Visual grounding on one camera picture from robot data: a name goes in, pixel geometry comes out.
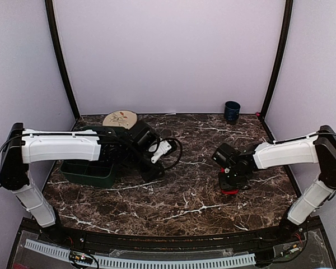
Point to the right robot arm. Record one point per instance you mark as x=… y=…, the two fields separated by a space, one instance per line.
x=316 y=148

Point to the green plastic divider tray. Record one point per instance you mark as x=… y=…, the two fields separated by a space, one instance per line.
x=93 y=173

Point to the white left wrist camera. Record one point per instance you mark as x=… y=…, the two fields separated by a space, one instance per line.
x=159 y=150

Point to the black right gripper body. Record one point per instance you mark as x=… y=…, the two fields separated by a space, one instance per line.
x=234 y=180

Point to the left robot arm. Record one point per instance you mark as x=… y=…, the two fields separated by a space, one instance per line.
x=26 y=146

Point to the dark blue mug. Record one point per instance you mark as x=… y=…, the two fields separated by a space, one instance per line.
x=231 y=112

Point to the red Santa Christmas sock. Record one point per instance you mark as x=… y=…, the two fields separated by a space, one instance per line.
x=230 y=192

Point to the left black frame post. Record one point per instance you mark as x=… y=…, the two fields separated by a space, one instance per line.
x=54 y=33

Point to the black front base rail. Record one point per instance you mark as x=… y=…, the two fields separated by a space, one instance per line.
x=260 y=240

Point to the white slotted cable duct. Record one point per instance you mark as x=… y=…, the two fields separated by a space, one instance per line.
x=82 y=260

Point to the right black frame post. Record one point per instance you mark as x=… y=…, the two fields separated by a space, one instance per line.
x=278 y=58

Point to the beige decorated plate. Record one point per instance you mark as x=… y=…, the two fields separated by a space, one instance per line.
x=121 y=118

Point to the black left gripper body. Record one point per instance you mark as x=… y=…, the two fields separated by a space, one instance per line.
x=136 y=158

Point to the black frame post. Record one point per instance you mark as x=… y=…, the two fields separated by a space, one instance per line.
x=278 y=58
x=54 y=33

